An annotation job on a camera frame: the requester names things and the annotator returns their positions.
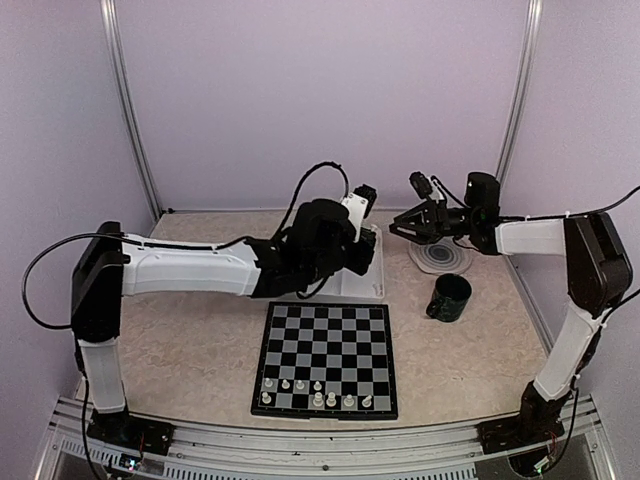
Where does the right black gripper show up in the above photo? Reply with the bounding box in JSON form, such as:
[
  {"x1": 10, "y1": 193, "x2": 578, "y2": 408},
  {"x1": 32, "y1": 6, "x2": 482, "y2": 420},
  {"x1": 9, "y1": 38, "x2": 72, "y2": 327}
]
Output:
[{"x1": 391, "y1": 198, "x2": 480, "y2": 244}]

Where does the black and silver chessboard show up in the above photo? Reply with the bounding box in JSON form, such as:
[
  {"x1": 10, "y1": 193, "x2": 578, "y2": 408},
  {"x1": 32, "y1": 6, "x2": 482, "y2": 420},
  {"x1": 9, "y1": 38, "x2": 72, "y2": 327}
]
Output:
[{"x1": 251, "y1": 301, "x2": 399, "y2": 421}]

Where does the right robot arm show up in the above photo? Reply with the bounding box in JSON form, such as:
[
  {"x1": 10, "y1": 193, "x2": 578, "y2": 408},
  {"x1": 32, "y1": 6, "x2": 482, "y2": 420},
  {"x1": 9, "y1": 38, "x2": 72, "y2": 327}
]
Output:
[{"x1": 390, "y1": 172, "x2": 634, "y2": 444}]

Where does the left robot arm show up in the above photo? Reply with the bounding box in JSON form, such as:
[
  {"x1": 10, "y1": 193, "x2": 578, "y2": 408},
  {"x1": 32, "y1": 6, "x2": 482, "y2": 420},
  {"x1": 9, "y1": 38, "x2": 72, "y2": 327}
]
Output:
[{"x1": 71, "y1": 193, "x2": 376, "y2": 445}]

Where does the white plastic divided tray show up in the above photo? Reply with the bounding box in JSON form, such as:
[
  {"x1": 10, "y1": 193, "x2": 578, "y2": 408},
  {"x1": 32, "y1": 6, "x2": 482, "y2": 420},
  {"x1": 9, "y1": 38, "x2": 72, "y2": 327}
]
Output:
[{"x1": 313, "y1": 224, "x2": 384, "y2": 303}]

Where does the white plate with rings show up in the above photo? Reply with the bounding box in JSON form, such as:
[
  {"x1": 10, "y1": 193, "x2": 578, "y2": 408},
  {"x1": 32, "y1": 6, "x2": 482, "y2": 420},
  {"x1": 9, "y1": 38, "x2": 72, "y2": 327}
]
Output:
[{"x1": 408, "y1": 239, "x2": 472, "y2": 276}]

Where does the dark green mug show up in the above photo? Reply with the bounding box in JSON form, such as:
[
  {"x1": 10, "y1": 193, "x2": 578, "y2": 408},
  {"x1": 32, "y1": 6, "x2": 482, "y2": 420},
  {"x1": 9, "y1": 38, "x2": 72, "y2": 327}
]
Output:
[{"x1": 426, "y1": 273, "x2": 472, "y2": 323}]

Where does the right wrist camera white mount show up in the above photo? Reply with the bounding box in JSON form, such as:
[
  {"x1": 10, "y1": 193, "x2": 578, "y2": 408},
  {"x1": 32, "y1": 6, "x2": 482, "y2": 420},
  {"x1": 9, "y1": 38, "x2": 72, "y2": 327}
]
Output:
[{"x1": 409, "y1": 171, "x2": 445, "y2": 202}]

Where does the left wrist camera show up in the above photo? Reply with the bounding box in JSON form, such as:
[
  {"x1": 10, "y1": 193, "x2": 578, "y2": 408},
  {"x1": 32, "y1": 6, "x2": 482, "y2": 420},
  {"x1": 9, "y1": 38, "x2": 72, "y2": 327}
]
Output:
[{"x1": 340, "y1": 184, "x2": 377, "y2": 243}]

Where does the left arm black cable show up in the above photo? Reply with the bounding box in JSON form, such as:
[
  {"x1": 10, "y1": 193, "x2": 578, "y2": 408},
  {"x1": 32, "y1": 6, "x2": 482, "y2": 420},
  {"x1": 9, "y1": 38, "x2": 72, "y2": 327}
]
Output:
[{"x1": 20, "y1": 160, "x2": 351, "y2": 330}]

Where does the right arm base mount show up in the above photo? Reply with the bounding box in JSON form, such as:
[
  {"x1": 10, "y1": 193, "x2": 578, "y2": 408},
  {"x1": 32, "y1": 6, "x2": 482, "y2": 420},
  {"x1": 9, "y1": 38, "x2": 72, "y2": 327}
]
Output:
[{"x1": 476, "y1": 416, "x2": 565, "y2": 455}]

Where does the right aluminium frame post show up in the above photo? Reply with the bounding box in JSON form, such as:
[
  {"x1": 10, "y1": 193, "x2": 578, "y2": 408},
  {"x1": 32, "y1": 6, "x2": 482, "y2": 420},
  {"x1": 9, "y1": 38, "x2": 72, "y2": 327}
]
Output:
[{"x1": 496, "y1": 0, "x2": 543, "y2": 185}]

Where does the aluminium frame post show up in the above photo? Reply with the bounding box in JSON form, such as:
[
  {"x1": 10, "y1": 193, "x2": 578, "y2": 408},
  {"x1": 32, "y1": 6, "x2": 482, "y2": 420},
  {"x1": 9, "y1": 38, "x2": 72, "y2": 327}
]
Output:
[
  {"x1": 496, "y1": 0, "x2": 543, "y2": 185},
  {"x1": 100, "y1": 0, "x2": 163, "y2": 221}
]

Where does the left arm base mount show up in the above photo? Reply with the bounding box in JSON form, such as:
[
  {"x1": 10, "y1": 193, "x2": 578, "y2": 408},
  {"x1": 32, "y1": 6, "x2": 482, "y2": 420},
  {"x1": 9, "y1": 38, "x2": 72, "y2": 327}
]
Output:
[{"x1": 87, "y1": 416, "x2": 175, "y2": 456}]

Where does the left aluminium frame post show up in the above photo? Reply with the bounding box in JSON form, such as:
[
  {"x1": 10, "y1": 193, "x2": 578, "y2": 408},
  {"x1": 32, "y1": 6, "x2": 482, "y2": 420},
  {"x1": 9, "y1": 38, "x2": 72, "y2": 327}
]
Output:
[{"x1": 100, "y1": 0, "x2": 163, "y2": 221}]

